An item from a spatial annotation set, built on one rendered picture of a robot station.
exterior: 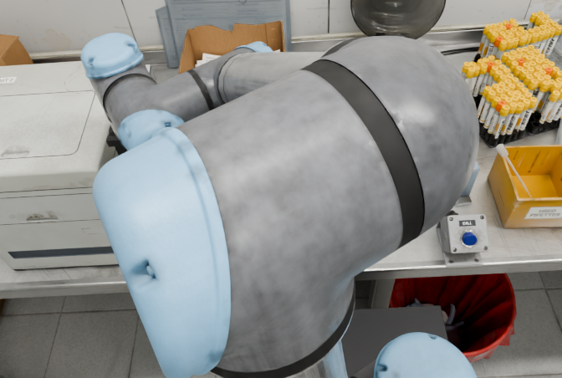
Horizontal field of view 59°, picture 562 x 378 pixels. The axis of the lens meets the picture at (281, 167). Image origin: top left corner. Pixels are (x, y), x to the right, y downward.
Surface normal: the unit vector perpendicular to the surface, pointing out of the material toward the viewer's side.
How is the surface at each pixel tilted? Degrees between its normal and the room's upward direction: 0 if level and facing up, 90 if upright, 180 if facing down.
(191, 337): 70
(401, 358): 7
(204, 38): 89
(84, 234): 90
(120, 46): 0
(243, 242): 46
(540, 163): 90
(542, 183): 0
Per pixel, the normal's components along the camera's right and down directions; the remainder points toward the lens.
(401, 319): -0.06, -0.58
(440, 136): 0.50, 0.00
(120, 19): 0.03, 0.77
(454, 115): 0.61, -0.22
